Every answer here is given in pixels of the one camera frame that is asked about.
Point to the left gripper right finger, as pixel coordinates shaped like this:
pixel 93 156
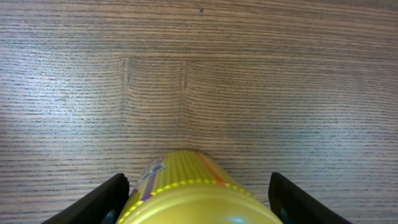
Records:
pixel 292 205

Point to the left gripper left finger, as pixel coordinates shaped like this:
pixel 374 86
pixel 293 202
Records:
pixel 102 205

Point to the yellow plastic jar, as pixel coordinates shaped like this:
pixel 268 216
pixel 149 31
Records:
pixel 186 186

